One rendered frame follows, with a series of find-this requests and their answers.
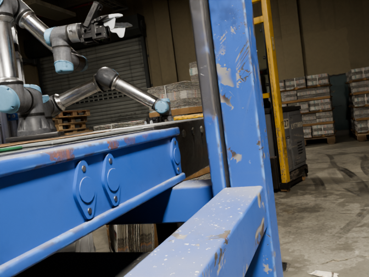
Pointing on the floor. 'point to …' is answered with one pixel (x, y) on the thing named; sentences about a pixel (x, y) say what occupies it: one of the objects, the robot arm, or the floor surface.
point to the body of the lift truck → (297, 157)
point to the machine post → (235, 112)
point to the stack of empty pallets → (71, 121)
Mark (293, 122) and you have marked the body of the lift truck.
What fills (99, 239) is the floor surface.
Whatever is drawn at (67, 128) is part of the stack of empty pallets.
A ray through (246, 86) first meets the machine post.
